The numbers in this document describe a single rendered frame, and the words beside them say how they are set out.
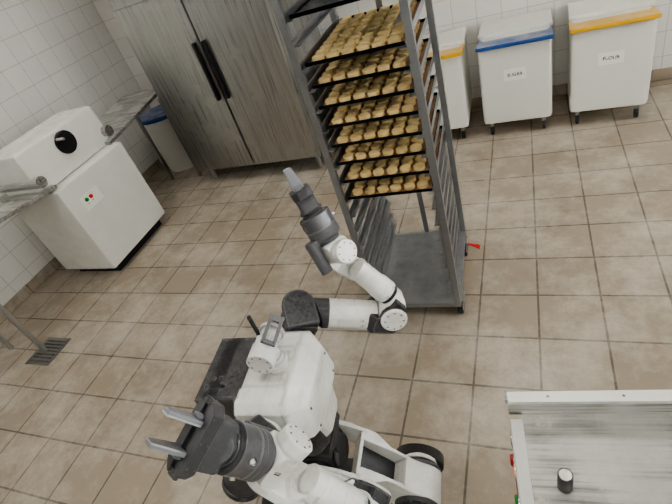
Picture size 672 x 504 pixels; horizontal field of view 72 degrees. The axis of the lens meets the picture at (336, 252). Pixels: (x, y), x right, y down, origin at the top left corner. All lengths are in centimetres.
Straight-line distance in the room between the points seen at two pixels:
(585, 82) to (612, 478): 325
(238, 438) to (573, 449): 81
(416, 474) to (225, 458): 91
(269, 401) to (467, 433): 130
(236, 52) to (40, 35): 207
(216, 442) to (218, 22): 370
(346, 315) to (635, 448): 76
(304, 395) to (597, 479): 68
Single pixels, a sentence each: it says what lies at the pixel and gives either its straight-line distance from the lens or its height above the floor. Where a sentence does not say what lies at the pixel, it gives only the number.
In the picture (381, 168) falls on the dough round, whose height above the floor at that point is 97.
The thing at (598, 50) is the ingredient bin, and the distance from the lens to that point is 404.
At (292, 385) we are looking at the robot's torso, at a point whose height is 112.
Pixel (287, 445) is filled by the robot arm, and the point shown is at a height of 128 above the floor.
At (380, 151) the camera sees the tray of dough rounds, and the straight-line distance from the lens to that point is 213.
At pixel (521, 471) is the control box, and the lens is 128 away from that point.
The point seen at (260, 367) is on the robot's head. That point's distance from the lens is 113.
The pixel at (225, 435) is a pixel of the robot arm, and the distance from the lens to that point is 80.
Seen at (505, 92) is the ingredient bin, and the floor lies 39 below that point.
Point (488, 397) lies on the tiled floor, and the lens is 237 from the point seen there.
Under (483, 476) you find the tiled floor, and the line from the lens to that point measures 219.
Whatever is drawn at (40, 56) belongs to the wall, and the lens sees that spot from 544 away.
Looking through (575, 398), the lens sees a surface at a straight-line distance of 131.
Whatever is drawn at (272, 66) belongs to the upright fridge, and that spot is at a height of 103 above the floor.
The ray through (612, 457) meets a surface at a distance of 131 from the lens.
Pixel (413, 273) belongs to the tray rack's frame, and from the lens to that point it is 276.
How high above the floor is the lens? 200
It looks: 37 degrees down
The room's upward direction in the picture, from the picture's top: 21 degrees counter-clockwise
